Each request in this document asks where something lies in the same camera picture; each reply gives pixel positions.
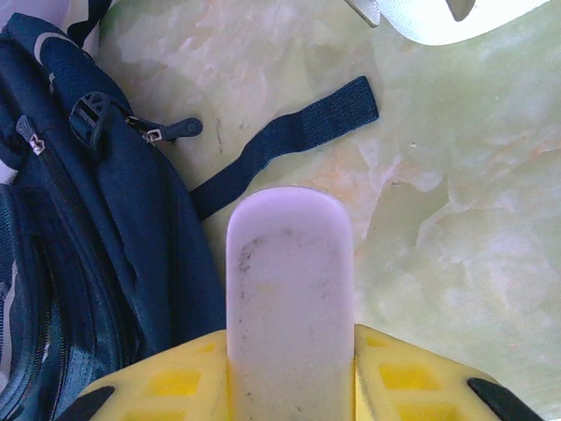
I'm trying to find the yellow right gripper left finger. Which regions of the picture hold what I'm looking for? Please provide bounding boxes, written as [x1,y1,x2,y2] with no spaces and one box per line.
[56,331,233,421]

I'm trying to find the navy blue backpack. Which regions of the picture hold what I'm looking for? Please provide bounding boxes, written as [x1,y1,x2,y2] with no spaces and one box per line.
[0,0,381,421]

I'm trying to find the white zipped storage case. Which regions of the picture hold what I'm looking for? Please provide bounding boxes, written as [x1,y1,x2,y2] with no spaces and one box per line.
[344,0,561,47]

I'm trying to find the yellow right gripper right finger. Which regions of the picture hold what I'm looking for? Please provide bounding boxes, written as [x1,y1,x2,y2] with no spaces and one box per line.
[352,323,547,421]

